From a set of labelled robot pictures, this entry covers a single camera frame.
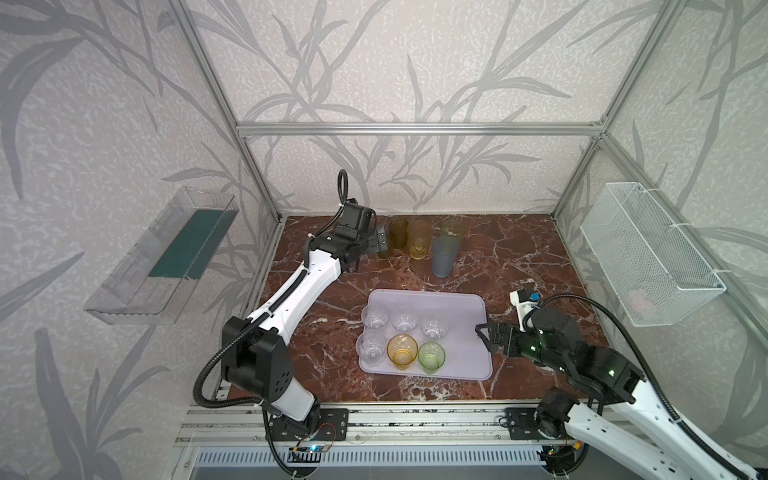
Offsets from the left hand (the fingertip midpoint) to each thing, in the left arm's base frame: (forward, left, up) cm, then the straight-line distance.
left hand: (372, 228), depth 84 cm
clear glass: (-20, -18, -21) cm, 35 cm away
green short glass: (-29, -17, -23) cm, 41 cm away
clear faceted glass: (-19, -10, -18) cm, 28 cm away
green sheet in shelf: (-16, +36, +12) cm, 42 cm away
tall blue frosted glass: (+4, -23, -17) cm, 29 cm away
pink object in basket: (-20, -69, -3) cm, 71 cm away
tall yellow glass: (+9, -14, -15) cm, 23 cm away
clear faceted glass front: (-26, 0, -22) cm, 34 cm away
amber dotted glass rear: (+12, -7, -17) cm, 22 cm away
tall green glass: (+24, -29, -26) cm, 45 cm away
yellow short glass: (-27, -9, -22) cm, 36 cm away
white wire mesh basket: (-21, -63, +11) cm, 67 cm away
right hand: (-25, -30, -4) cm, 39 cm away
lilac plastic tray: (-29, -27, -23) cm, 46 cm away
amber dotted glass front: (+8, -3, -24) cm, 26 cm away
